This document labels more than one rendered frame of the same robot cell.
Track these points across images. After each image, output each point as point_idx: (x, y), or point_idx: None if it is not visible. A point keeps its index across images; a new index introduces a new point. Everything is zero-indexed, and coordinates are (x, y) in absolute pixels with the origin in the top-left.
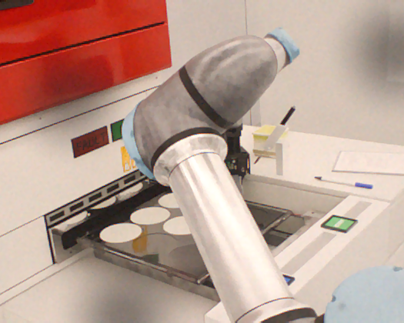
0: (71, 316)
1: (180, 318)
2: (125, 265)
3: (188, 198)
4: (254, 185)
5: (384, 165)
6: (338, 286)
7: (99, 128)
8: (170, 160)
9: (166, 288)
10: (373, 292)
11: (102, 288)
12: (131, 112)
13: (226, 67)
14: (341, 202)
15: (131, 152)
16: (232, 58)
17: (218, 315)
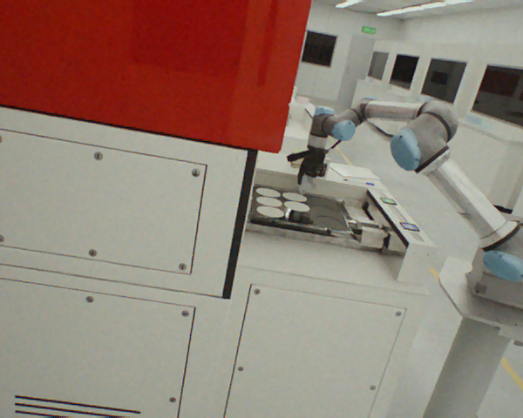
0: (288, 263)
1: (341, 256)
2: (274, 232)
3: (455, 178)
4: None
5: (360, 174)
6: None
7: None
8: (442, 159)
9: (311, 243)
10: None
11: (279, 246)
12: (409, 133)
13: (456, 117)
14: (370, 192)
15: (416, 155)
16: (455, 113)
17: (415, 242)
